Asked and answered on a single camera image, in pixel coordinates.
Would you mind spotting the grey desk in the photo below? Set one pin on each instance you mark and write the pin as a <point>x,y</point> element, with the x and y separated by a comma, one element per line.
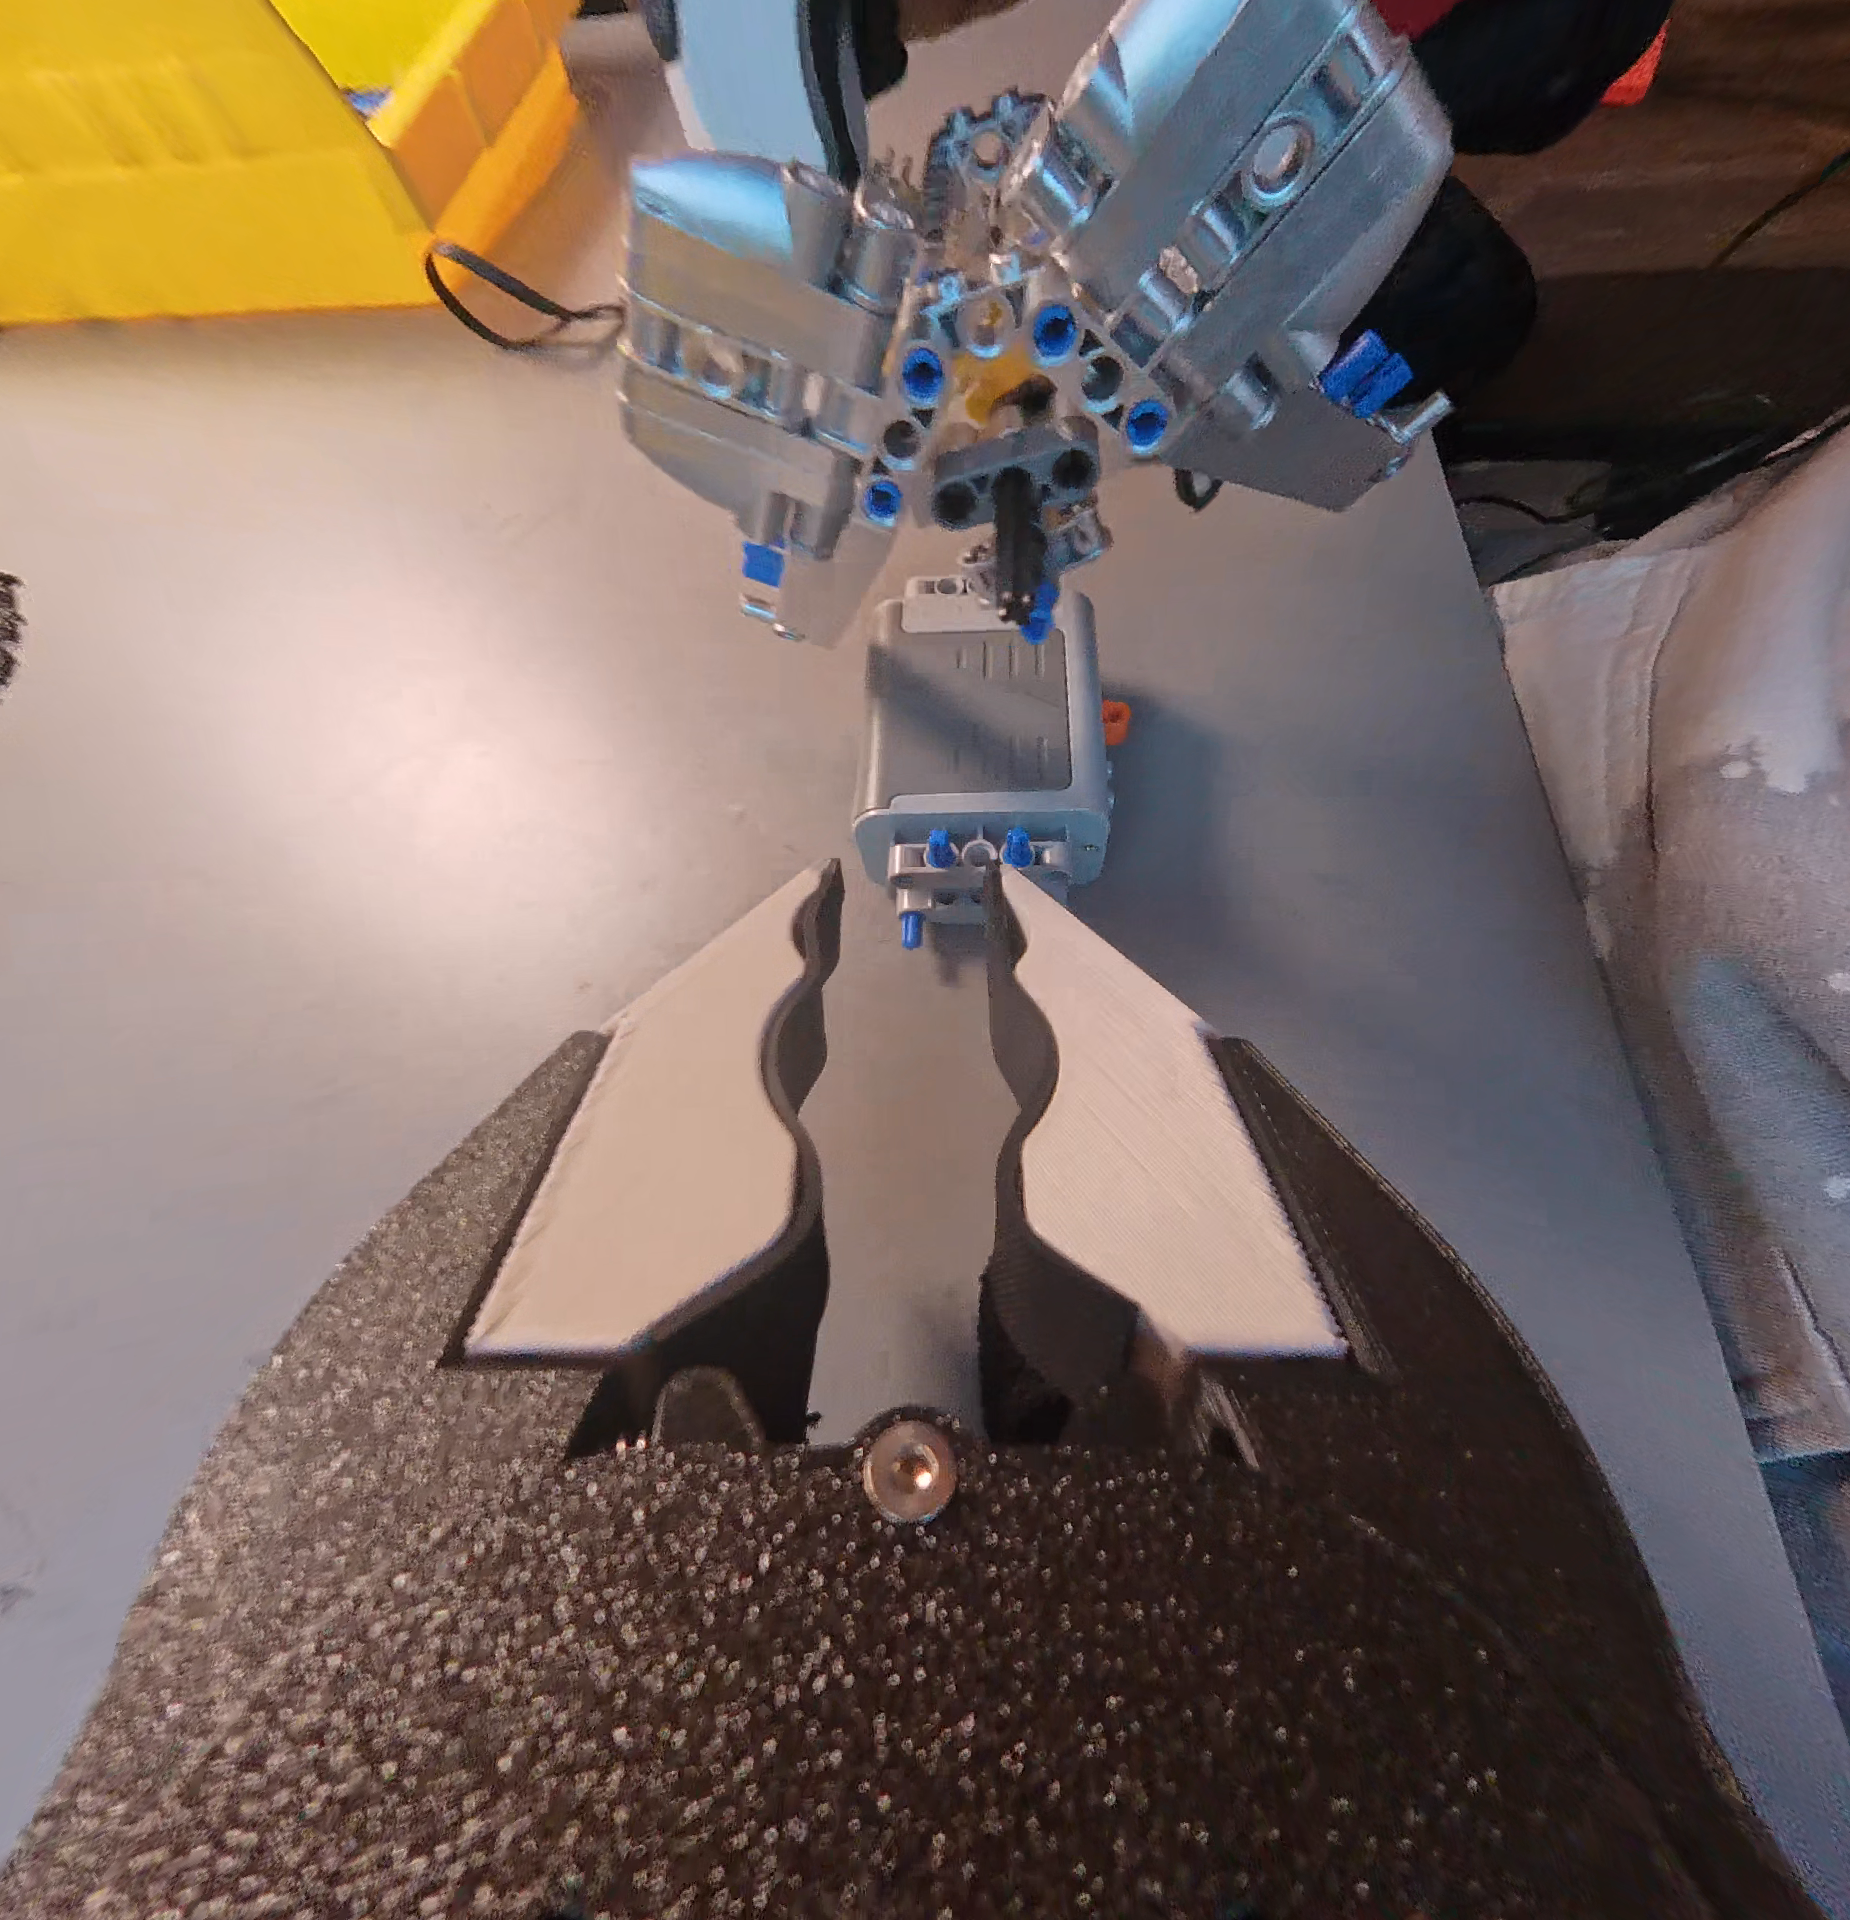
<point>328,752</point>

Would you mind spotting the grey transparent engine model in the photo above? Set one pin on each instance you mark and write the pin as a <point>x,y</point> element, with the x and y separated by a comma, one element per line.
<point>1167,242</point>

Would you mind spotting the grey battery box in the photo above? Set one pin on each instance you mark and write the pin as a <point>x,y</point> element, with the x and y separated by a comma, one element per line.
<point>986,721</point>

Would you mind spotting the red plastic seat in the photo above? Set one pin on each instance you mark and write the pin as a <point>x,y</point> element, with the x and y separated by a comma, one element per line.
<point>1421,16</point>

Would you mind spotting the black rounded armrest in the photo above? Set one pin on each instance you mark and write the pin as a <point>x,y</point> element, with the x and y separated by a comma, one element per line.
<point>1466,287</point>

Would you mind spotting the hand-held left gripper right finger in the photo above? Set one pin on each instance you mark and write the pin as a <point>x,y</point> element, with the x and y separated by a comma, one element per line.
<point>1182,1202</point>

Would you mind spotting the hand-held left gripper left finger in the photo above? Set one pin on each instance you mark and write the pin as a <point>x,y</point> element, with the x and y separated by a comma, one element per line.
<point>643,1202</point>

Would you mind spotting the yellow plastic bin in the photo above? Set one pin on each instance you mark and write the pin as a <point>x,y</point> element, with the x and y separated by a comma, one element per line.
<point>205,151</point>

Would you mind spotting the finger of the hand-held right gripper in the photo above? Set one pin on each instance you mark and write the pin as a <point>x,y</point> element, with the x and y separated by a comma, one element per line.
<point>762,75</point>

